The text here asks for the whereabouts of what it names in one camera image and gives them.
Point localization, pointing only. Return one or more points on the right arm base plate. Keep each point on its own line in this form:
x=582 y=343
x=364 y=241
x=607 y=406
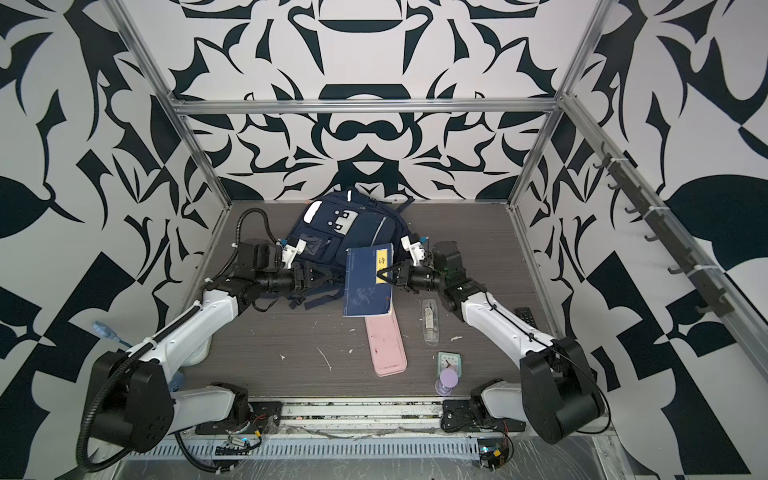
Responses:
x=461 y=415

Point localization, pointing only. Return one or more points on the small green square clock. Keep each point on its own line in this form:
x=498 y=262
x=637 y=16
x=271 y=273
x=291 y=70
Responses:
x=449 y=360

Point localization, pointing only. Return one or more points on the blue book yellow label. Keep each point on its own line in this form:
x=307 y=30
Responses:
x=365 y=294

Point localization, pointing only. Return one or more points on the pink pencil case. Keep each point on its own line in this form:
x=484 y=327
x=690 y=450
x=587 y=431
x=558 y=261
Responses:
x=385 y=344

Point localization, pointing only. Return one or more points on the navy blue school backpack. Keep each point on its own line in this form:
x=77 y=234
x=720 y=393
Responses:
x=337 y=222

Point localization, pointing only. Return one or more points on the small green circuit board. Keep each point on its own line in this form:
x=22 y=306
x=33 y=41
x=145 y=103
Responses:
x=496 y=452

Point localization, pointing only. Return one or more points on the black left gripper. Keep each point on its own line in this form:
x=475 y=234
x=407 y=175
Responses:
x=307 y=277

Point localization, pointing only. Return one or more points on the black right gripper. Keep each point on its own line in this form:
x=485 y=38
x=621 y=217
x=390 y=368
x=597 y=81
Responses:
x=401 y=277

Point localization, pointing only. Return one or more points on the purple cylindrical container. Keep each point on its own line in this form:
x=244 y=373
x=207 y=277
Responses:
x=446 y=381

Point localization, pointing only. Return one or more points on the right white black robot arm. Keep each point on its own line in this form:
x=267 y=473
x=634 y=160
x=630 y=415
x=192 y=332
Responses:
x=557 y=394

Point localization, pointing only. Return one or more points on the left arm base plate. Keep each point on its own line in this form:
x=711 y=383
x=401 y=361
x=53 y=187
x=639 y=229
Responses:
x=264 y=417

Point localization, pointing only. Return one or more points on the aluminium frame rail base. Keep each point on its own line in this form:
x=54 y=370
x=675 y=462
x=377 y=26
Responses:
x=369 y=438

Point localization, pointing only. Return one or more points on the black remote control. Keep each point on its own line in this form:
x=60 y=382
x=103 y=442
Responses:
x=526 y=316

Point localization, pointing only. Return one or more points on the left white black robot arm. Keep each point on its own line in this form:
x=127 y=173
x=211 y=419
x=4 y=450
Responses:
x=130 y=406

